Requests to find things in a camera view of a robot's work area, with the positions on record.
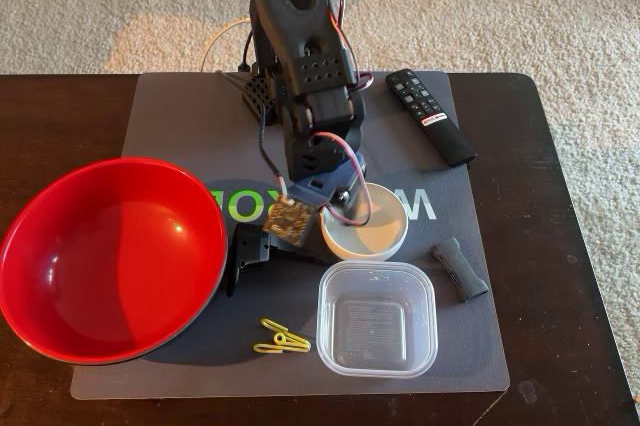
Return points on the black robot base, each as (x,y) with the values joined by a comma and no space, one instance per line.
(257,96)

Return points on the camera circuit board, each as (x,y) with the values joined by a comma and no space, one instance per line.
(290,221)

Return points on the black remote control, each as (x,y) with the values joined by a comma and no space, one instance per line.
(440,131)

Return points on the clear plastic container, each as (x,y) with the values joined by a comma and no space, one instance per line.
(375,326)

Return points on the small white bowl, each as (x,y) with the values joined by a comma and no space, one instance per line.
(380,241)

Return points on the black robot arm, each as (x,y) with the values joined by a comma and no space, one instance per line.
(300,46)

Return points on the black printed jaw part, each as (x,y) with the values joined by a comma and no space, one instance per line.
(247,246)

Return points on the black ribbed grip piece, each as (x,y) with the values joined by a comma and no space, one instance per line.
(460,271)

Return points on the red bowl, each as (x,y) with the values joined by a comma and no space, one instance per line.
(100,271)

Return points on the grey mat with logo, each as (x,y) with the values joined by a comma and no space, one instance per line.
(200,121)

